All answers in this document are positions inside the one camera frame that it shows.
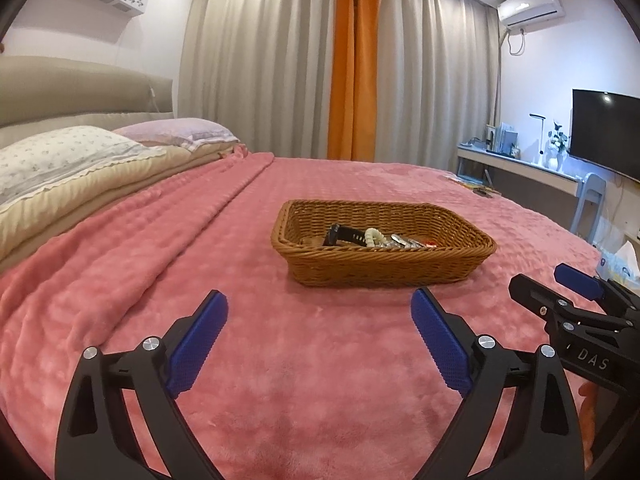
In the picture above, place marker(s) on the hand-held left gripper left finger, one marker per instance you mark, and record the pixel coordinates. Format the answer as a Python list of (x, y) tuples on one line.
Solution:
[(197, 345)]

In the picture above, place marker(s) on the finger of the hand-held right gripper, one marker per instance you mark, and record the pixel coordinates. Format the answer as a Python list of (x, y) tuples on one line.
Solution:
[(535, 294), (577, 280)]

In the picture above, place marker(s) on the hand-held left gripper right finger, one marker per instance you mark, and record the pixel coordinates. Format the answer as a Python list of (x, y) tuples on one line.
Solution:
[(440, 340)]

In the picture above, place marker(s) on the brown wicker basket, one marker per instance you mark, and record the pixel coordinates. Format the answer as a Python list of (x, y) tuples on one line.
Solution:
[(380, 270)]

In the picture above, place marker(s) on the silver metal hair clip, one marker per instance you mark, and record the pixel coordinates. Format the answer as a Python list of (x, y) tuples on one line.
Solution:
[(400, 241)]

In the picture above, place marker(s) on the black wrist watch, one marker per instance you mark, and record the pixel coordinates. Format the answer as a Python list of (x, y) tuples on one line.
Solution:
[(345, 235)]

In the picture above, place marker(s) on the person's right hand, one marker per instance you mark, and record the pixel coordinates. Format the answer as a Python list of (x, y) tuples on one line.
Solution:
[(586, 395)]

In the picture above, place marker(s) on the tissue box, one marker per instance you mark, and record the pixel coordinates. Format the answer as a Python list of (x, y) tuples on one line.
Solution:
[(622, 260)]

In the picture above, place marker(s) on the grey chair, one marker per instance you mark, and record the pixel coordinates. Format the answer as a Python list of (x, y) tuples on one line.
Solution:
[(590, 200)]

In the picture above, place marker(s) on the pink fleece blanket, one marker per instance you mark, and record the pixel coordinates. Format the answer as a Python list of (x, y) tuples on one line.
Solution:
[(300, 360)]

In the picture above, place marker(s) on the small dark object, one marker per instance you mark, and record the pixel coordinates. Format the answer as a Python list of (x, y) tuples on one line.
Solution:
[(485, 192)]

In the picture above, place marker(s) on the grey white desk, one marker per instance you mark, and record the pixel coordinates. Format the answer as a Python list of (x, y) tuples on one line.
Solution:
[(510, 165)]

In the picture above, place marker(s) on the colourful booklet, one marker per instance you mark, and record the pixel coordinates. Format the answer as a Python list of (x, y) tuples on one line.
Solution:
[(462, 181)]

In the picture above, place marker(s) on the potted plant in white vase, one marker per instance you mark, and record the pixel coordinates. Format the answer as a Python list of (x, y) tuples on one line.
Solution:
[(556, 145)]

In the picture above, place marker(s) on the white desk lamp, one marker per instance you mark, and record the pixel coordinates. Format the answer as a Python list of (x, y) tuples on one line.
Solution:
[(542, 135)]

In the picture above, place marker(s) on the black television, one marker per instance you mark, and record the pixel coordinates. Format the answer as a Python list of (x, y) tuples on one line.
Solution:
[(605, 130)]

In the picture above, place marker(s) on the row of books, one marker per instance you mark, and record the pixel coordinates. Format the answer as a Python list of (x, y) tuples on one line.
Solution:
[(505, 140)]

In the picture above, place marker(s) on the beige folded quilt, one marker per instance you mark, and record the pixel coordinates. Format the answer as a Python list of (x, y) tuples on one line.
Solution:
[(100, 200)]

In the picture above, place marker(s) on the lilac pillow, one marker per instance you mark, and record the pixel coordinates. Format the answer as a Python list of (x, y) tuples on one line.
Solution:
[(175, 130)]

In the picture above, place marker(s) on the white floral pillow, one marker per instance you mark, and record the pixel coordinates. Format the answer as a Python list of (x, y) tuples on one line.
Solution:
[(65, 155)]

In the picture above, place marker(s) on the beige curtain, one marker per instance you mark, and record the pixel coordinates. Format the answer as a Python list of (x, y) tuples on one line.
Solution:
[(435, 75), (250, 60)]

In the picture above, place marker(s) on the white air conditioner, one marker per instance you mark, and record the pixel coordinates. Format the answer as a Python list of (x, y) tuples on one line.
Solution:
[(530, 7)]

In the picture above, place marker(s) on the beige padded headboard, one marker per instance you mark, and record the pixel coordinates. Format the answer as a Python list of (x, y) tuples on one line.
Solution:
[(75, 90)]

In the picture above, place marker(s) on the orange curtain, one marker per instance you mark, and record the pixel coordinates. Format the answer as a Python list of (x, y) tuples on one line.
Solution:
[(352, 60)]

